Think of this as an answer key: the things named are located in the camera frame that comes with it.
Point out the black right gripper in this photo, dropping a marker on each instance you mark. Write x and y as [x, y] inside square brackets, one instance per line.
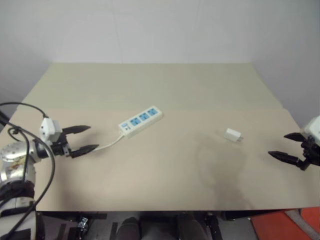
[308, 155]

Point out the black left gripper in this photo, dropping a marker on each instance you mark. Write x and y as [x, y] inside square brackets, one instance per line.
[60, 149]

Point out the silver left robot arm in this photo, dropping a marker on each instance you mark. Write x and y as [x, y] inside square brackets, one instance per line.
[13, 156]

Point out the white plug adapter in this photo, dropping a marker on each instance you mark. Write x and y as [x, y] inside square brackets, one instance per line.
[231, 135]

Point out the white power strip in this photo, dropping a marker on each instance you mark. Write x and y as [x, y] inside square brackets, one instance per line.
[140, 120]

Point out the orange red sheet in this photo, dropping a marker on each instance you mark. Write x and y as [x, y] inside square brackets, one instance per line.
[272, 225]

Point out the dark rounded shape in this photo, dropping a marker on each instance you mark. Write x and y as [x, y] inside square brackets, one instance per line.
[129, 228]

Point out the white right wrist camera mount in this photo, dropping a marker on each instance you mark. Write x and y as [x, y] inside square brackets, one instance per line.
[313, 128]

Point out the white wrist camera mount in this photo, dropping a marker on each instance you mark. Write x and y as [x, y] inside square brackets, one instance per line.
[313, 128]
[47, 127]

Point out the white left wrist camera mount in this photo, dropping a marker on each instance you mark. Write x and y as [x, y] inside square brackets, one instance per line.
[47, 127]

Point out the small metal bracket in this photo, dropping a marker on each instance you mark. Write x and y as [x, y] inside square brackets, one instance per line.
[83, 222]

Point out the black table frame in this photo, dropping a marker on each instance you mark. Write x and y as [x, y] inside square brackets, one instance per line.
[160, 220]

